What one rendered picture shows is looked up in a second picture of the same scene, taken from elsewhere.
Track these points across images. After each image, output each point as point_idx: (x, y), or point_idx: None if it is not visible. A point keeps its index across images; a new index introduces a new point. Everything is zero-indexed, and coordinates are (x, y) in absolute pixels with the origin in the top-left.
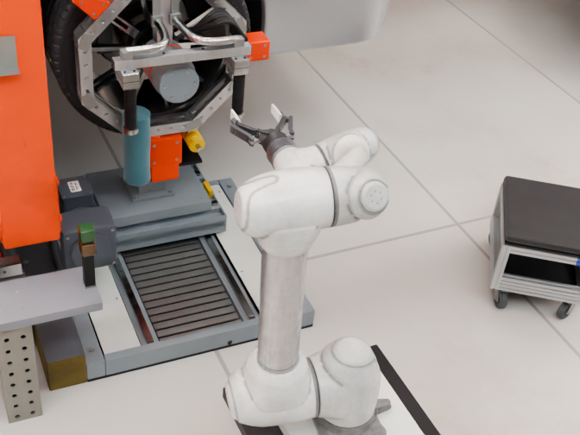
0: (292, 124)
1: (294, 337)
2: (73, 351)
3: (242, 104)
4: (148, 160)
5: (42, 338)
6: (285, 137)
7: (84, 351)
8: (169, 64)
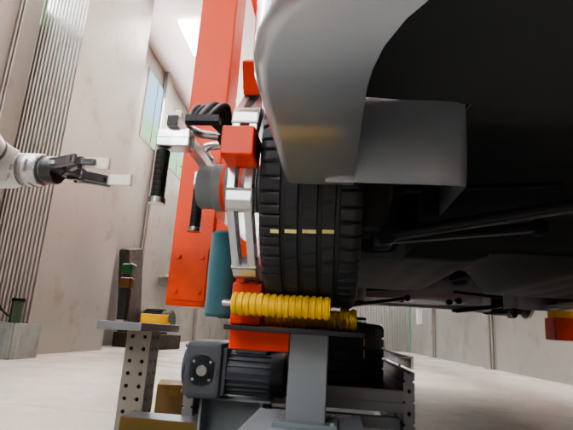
0: (61, 156)
1: None
2: (130, 415)
3: (152, 183)
4: (209, 287)
5: (160, 413)
6: (43, 153)
7: (124, 416)
8: (194, 160)
